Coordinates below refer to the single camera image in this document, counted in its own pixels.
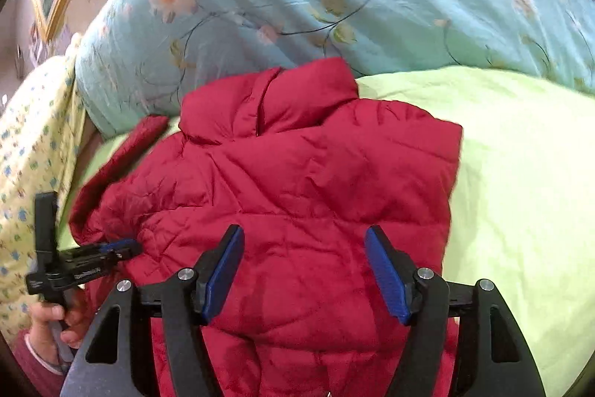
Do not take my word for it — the red quilted puffer jacket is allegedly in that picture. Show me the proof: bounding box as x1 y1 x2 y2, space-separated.
70 58 462 396

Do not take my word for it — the maroon fleece sleeve forearm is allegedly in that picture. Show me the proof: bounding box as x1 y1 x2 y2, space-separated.
12 330 65 397

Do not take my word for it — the person's left hand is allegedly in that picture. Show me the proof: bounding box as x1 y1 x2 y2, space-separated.
28 287 93 366

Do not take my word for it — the yellow patterned blanket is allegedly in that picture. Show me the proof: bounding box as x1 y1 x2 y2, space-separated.
0 34 86 343

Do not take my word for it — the light green bed sheet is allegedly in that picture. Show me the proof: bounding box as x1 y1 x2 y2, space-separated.
55 64 595 397

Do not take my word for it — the teal floral quilt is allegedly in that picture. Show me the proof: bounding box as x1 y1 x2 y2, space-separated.
75 0 594 137

